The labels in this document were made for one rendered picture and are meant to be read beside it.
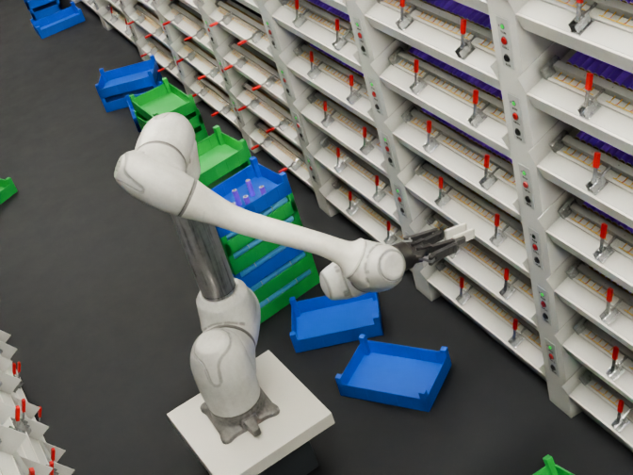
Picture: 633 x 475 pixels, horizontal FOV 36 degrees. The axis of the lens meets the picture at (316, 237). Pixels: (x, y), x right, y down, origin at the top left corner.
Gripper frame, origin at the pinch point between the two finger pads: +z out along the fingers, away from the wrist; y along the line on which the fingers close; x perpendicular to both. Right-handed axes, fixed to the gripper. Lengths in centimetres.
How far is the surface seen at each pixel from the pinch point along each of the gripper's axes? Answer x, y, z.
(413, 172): -5.1, -44.2, 13.6
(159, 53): -46, -304, 19
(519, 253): -6.8, 8.8, 13.0
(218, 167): -19, -112, -25
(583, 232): 13.3, 34.3, 11.6
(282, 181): -16, -83, -14
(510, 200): 11.7, 9.8, 9.0
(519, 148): 32.3, 19.8, 3.8
